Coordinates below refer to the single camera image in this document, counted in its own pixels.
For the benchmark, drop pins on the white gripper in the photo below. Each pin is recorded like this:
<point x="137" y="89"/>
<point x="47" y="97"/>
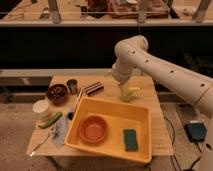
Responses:
<point x="122" y="73"/>

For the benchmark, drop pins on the black striped eraser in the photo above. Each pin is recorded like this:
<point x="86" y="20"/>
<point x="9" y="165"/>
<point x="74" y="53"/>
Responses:
<point x="93" y="89"/>

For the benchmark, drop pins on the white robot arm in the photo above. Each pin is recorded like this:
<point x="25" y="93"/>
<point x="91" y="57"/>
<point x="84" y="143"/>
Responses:
<point x="196" y="89"/>

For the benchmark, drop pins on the small metal cup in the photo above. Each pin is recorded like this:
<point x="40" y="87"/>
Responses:
<point x="72" y="86"/>

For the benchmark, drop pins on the white paper cup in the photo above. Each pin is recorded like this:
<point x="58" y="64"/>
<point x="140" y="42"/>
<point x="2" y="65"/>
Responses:
<point x="41" y="108"/>

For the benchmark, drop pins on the yellow plastic tub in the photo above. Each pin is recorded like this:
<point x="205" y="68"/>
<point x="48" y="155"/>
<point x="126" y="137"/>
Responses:
<point x="107" y="110"/>

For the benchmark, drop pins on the green sponge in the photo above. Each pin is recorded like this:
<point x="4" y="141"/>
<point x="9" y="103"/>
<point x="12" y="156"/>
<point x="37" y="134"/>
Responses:
<point x="130" y="140"/>

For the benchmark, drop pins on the wooden chopstick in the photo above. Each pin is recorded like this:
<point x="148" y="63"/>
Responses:
<point x="78" y="99"/>

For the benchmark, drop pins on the orange plastic bowl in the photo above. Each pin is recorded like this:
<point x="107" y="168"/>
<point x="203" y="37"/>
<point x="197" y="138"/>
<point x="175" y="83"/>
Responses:
<point x="93" y="129"/>

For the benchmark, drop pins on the small dark blue object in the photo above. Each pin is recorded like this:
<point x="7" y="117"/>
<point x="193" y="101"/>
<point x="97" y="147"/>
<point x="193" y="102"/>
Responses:
<point x="70" y="115"/>

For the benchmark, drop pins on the small wooden table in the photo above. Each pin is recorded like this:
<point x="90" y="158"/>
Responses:
<point x="145" y="96"/>

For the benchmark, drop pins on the dark brown bowl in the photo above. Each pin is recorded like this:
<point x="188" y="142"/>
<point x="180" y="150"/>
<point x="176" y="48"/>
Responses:
<point x="57" y="94"/>

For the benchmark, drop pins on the gray cloth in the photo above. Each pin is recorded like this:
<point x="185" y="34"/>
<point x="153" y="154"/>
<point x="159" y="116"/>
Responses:
<point x="60" y="131"/>

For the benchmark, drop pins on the black power box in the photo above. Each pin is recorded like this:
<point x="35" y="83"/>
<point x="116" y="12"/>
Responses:
<point x="195" y="132"/>

